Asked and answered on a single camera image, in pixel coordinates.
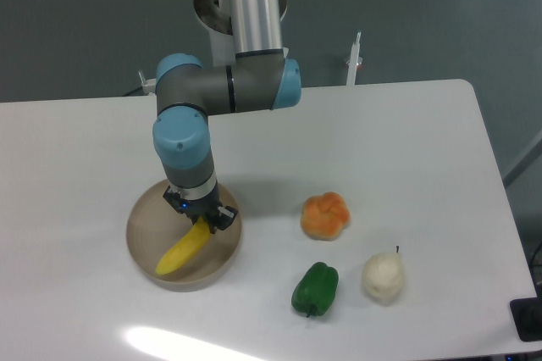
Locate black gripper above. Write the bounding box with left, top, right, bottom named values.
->
left=163, top=185, right=237, bottom=234

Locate yellow banana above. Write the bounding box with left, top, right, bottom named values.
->
left=154, top=217, right=211, bottom=275

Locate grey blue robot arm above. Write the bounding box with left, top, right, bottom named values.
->
left=152, top=0, right=301, bottom=232

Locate beige round plate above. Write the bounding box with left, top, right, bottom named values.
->
left=126, top=180, right=242, bottom=292

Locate orange bread roll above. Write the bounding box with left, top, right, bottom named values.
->
left=300, top=192, right=351, bottom=241

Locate green bell pepper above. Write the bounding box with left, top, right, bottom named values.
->
left=290, top=262, right=339, bottom=318

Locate white pear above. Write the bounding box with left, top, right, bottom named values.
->
left=361, top=246, right=406, bottom=305

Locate black device at table edge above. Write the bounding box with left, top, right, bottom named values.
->
left=510, top=297, right=541, bottom=342

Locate white horizontal bracket bar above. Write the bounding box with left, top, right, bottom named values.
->
left=138, top=69, right=157, bottom=95

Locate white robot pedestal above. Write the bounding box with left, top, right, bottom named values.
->
left=194, top=0, right=296, bottom=75

